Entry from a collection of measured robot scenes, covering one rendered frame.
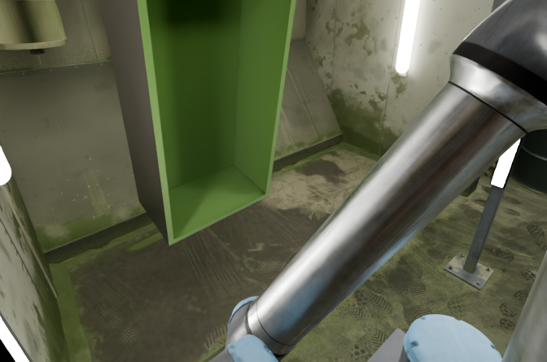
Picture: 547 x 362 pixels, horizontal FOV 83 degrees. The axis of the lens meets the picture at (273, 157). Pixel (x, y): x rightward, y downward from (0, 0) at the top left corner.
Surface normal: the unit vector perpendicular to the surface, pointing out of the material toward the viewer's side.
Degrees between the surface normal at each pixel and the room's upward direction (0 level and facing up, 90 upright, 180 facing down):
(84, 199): 57
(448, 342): 5
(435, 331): 5
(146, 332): 0
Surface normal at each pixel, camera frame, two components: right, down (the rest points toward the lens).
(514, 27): -0.91, -0.11
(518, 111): -0.47, 0.81
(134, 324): -0.03, -0.89
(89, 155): 0.52, -0.21
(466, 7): -0.77, 0.30
